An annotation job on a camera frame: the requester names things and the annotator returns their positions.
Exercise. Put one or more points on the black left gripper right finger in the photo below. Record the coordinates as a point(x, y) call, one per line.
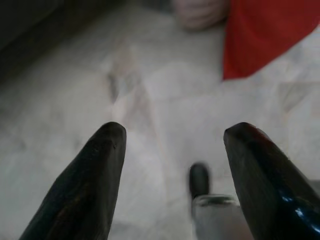
point(270, 190)

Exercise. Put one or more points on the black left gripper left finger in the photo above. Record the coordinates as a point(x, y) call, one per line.
point(85, 185)

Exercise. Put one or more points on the red pillow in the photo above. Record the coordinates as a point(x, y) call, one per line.
point(262, 32)

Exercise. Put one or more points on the dark grey-brown fabric sofa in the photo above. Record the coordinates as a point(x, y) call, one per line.
point(30, 22)

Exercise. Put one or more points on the silver robot leg black foot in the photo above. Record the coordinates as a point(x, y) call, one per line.
point(200, 180)

